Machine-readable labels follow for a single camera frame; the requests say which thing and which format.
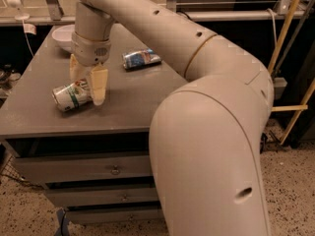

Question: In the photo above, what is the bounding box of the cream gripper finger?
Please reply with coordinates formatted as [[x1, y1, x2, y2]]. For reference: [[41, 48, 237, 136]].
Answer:
[[87, 64, 108, 106], [69, 54, 90, 82]]

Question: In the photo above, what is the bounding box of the green white 7up can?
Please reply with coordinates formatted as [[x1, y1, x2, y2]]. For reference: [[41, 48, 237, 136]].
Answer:
[[52, 79, 92, 112]]

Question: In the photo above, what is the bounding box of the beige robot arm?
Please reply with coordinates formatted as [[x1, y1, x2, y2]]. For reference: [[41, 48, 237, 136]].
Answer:
[[80, 0, 274, 236]]

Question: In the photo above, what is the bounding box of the white bowl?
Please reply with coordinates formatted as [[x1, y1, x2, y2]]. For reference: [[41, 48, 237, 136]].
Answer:
[[52, 25, 75, 53]]

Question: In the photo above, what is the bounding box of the blue silver soda can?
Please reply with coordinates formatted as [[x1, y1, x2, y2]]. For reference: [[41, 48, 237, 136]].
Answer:
[[122, 48, 162, 70]]

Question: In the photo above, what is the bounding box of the white paper tag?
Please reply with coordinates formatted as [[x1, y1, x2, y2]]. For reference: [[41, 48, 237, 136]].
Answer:
[[23, 24, 36, 34]]

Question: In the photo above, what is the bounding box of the grey drawer cabinet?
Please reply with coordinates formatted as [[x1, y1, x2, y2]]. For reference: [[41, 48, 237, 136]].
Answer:
[[0, 24, 186, 213]]

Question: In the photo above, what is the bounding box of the white desk lamp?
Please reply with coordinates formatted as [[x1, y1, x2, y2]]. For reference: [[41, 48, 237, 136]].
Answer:
[[6, 0, 30, 22]]

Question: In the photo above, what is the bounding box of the top grey drawer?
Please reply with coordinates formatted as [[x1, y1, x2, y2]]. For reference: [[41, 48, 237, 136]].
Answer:
[[14, 151, 152, 183]]

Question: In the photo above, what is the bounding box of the grey drawer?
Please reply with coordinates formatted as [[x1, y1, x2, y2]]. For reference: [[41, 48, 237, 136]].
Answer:
[[45, 185, 158, 207], [14, 151, 152, 183], [67, 206, 163, 224]]

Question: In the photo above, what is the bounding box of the middle grey drawer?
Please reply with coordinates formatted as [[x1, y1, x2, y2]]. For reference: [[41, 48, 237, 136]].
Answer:
[[45, 185, 158, 207]]

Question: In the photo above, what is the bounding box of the bottom grey drawer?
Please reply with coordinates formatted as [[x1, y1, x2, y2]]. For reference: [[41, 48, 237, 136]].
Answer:
[[67, 206, 163, 224]]

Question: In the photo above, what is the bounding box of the metal guard rail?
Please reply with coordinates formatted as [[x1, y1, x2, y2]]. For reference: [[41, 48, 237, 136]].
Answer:
[[0, 0, 311, 25]]

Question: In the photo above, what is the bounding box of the yellow wooden easel frame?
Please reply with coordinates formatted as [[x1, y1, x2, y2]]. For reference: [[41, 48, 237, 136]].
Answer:
[[268, 0, 315, 146]]

